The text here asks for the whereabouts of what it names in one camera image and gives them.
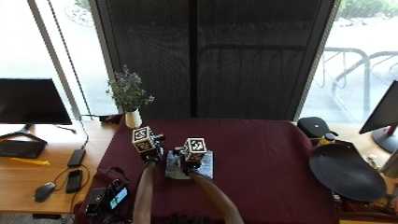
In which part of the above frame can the person's right hand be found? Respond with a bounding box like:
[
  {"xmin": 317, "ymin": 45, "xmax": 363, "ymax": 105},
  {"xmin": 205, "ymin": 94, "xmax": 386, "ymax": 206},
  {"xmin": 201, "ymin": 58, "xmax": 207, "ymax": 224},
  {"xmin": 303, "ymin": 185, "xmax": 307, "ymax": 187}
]
[{"xmin": 173, "ymin": 147, "xmax": 209, "ymax": 175}]

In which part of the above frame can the person's left hand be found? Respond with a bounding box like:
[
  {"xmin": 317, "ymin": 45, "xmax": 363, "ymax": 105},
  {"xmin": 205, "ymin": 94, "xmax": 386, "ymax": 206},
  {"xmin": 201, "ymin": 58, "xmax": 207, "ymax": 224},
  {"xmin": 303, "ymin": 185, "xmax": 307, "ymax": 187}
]
[{"xmin": 140, "ymin": 133, "xmax": 166, "ymax": 163}]

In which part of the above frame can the white marker cube on right glove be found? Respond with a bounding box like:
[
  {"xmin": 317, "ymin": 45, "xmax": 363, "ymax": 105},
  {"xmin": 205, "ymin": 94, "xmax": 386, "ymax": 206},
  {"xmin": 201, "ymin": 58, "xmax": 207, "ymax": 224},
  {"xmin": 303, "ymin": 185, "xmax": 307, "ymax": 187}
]
[{"xmin": 182, "ymin": 137, "xmax": 207, "ymax": 163}]

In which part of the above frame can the white marker cube on glove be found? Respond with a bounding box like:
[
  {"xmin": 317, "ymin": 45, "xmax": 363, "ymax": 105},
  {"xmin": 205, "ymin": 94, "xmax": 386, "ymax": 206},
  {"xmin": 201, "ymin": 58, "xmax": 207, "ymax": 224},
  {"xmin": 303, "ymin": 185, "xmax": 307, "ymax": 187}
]
[
  {"xmin": 130, "ymin": 125, "xmax": 156, "ymax": 154},
  {"xmin": 182, "ymin": 137, "xmax": 207, "ymax": 163}
]

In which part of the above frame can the white marker cube on left glove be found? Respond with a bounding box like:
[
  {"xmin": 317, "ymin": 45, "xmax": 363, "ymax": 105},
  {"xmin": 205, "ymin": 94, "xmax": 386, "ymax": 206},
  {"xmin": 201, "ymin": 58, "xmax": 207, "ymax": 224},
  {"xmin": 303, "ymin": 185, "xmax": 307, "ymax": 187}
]
[{"xmin": 130, "ymin": 125, "xmax": 156, "ymax": 154}]

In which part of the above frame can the folded blue white cloth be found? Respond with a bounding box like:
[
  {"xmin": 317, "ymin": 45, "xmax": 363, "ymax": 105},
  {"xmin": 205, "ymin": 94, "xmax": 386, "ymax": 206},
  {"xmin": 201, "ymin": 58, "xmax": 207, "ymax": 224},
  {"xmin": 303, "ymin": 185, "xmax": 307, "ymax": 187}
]
[{"xmin": 164, "ymin": 149, "xmax": 215, "ymax": 181}]

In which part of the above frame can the white vase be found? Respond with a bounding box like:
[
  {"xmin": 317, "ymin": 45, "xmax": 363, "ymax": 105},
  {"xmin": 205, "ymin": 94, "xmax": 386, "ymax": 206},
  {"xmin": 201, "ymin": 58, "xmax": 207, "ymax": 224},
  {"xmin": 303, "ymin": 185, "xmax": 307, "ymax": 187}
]
[{"xmin": 124, "ymin": 107, "xmax": 142, "ymax": 130}]

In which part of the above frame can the bunch of small pale flowers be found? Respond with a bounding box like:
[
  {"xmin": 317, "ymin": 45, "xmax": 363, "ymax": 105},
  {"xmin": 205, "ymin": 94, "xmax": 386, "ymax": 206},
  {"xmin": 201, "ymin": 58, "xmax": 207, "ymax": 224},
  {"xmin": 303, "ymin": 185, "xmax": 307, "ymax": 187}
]
[{"xmin": 104, "ymin": 64, "xmax": 157, "ymax": 114}]

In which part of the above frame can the maroon tablecloth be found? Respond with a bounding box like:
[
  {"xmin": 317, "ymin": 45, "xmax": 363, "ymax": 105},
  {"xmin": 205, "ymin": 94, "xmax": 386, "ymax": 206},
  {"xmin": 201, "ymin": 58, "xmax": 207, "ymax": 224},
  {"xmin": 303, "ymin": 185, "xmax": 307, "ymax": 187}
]
[{"xmin": 73, "ymin": 117, "xmax": 342, "ymax": 224}]

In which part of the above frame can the black phone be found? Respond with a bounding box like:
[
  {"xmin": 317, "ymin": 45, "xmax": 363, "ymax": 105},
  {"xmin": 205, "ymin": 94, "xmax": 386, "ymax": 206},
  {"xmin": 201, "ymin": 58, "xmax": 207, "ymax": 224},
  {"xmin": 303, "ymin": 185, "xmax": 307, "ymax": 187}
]
[{"xmin": 65, "ymin": 169, "xmax": 84, "ymax": 194}]

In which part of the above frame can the dark mesh window screen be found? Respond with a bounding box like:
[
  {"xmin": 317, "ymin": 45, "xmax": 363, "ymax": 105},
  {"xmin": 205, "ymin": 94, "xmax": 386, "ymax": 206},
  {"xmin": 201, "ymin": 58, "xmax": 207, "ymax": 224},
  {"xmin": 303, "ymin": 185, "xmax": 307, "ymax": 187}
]
[{"xmin": 88, "ymin": 0, "xmax": 342, "ymax": 121}]

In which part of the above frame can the yellow flat strip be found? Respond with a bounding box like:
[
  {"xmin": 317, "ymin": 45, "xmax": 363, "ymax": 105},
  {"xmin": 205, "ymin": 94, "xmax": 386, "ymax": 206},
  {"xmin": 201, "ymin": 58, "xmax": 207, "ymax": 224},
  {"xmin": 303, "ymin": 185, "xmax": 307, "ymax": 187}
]
[{"xmin": 9, "ymin": 157, "xmax": 50, "ymax": 167}]

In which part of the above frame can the dark grey computer mouse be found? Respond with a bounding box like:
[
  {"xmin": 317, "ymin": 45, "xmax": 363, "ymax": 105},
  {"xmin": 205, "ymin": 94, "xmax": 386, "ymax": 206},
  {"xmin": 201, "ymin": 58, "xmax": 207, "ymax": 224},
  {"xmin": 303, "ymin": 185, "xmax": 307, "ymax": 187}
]
[{"xmin": 32, "ymin": 181, "xmax": 57, "ymax": 203}]

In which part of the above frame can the black keyboard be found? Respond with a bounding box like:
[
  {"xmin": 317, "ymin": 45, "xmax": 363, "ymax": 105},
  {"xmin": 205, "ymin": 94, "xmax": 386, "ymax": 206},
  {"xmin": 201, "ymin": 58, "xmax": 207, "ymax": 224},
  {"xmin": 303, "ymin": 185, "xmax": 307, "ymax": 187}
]
[{"xmin": 0, "ymin": 139, "xmax": 48, "ymax": 160}]

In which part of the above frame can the black monitor with forked stand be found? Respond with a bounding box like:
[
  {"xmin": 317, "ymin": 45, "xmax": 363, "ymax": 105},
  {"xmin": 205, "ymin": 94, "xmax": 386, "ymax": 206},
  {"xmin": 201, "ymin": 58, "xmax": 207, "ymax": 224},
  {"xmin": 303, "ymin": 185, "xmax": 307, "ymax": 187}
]
[{"xmin": 0, "ymin": 77, "xmax": 74, "ymax": 145}]

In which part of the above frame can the yellow bottle with black cap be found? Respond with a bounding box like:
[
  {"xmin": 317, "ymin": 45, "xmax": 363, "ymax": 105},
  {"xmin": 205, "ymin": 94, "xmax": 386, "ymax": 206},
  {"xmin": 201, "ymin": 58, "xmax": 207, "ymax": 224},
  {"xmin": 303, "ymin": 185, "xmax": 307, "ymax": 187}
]
[{"xmin": 318, "ymin": 133, "xmax": 337, "ymax": 147}]

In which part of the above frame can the black oval seat shell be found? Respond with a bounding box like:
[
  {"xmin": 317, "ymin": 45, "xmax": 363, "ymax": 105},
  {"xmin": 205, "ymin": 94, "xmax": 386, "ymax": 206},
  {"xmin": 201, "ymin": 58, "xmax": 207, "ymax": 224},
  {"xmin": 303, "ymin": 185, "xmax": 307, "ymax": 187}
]
[{"xmin": 309, "ymin": 141, "xmax": 388, "ymax": 203}]

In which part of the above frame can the black monitor with round foot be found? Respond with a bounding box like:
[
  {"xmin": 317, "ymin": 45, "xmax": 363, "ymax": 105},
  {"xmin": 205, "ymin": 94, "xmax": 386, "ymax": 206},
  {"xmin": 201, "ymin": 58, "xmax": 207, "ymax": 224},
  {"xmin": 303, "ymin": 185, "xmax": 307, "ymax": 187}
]
[{"xmin": 358, "ymin": 79, "xmax": 398, "ymax": 154}]

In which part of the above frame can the grey metal bicycle rack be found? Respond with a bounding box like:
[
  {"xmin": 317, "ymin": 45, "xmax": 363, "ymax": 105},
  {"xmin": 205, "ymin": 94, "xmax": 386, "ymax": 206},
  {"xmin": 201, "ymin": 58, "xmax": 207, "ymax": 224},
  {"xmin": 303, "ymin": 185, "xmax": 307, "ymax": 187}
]
[{"xmin": 313, "ymin": 46, "xmax": 398, "ymax": 123}]

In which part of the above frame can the black cable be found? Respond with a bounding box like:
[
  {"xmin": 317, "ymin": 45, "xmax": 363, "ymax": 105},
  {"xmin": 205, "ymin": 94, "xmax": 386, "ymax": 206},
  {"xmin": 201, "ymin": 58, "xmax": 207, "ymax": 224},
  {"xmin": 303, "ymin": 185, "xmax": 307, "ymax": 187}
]
[{"xmin": 52, "ymin": 119, "xmax": 90, "ymax": 151}]

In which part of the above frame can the black camera device with screen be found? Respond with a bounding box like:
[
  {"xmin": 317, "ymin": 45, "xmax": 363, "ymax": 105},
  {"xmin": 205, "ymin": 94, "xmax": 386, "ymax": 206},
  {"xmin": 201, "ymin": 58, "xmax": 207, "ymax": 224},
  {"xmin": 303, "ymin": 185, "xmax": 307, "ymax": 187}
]
[{"xmin": 84, "ymin": 177, "xmax": 130, "ymax": 219}]

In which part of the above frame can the beaded blind cord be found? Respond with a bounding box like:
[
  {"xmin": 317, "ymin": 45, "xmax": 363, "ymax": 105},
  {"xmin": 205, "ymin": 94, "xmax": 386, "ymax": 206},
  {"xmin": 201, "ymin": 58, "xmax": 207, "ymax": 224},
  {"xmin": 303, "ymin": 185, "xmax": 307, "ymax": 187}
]
[{"xmin": 46, "ymin": 0, "xmax": 93, "ymax": 119}]

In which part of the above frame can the grey window frame post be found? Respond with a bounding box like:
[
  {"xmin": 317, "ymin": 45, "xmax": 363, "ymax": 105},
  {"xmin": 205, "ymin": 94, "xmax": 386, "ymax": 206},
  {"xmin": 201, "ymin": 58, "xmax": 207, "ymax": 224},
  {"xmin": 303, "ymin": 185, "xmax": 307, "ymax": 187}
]
[{"xmin": 26, "ymin": 0, "xmax": 85, "ymax": 121}]

